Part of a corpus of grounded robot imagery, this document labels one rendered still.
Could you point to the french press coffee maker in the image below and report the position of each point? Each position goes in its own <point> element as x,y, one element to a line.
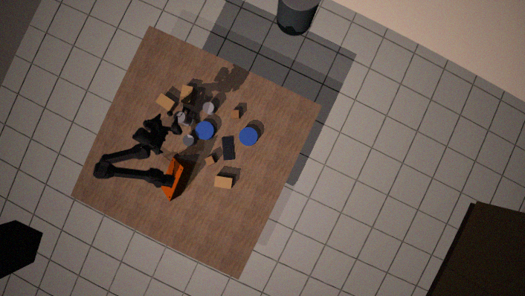
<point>184,118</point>

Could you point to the blue short cylinder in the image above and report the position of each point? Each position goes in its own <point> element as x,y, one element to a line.
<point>248,136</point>
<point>205,130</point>

